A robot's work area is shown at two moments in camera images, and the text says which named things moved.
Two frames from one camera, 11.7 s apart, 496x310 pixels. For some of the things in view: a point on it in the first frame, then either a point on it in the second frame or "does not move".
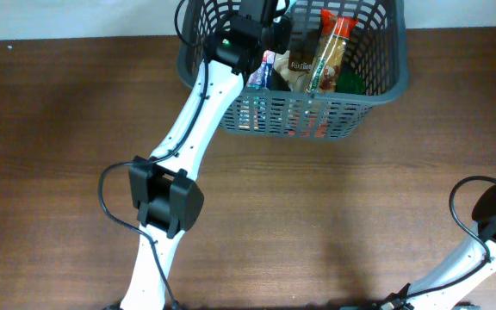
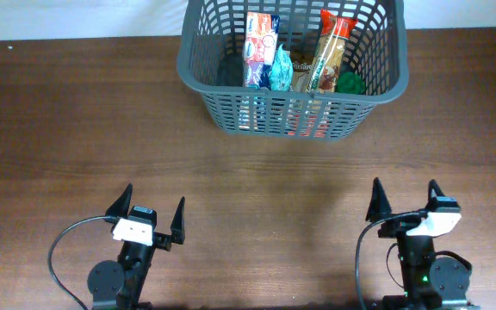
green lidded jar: (350, 82) does not move
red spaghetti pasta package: (335, 29) does not move
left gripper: (282, 43) to (162, 241)
